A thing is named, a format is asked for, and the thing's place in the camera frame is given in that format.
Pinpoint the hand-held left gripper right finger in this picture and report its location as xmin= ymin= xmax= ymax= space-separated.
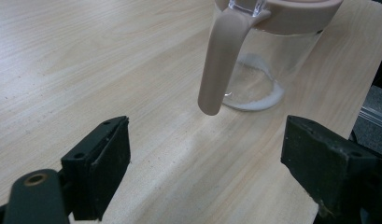
xmin=280 ymin=115 xmax=382 ymax=224

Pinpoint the glass jar with beige handle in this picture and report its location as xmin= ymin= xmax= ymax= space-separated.
xmin=197 ymin=0 xmax=345 ymax=117

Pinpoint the white sugar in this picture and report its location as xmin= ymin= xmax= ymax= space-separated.
xmin=224 ymin=52 xmax=286 ymax=112

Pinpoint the aluminium floor rail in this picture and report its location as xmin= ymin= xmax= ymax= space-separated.
xmin=358 ymin=105 xmax=382 ymax=132

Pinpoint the black curtain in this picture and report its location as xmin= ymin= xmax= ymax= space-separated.
xmin=371 ymin=46 xmax=382 ymax=91

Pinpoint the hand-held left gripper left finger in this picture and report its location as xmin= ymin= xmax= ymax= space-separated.
xmin=61 ymin=116 xmax=132 ymax=222

